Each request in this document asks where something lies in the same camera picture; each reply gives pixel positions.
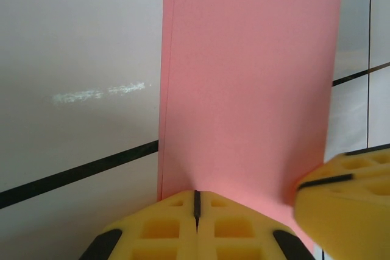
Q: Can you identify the pink paper sheet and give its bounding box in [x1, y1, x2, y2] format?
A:
[157, 0, 342, 253]

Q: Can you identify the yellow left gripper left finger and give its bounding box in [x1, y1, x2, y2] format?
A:
[78, 189, 199, 260]

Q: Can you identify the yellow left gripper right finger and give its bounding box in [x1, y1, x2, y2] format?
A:
[196, 189, 317, 260]

